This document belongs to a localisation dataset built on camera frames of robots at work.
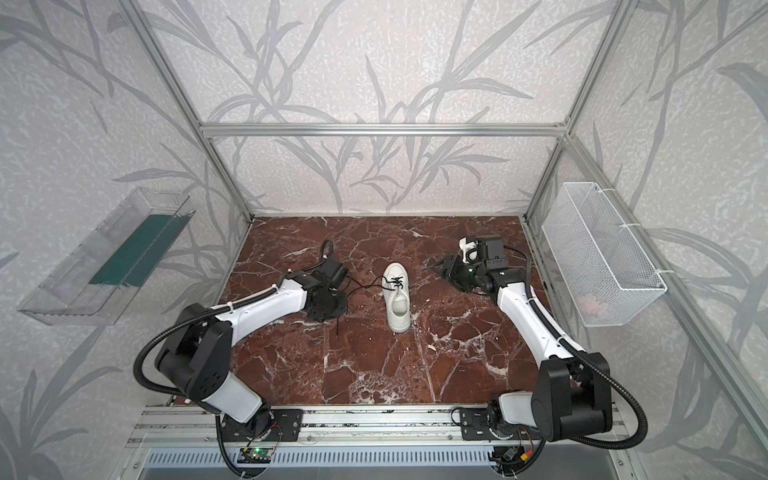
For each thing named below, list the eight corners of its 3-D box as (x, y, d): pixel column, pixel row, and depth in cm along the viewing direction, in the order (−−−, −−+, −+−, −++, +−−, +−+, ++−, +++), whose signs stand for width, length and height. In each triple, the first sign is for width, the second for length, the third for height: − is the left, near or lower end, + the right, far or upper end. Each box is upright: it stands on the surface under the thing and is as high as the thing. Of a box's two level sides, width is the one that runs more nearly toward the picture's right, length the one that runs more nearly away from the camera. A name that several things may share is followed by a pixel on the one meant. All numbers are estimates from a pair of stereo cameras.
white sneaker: (381, 332, 92) (380, 322, 86) (384, 270, 106) (383, 258, 101) (410, 332, 92) (410, 322, 86) (409, 270, 106) (409, 258, 101)
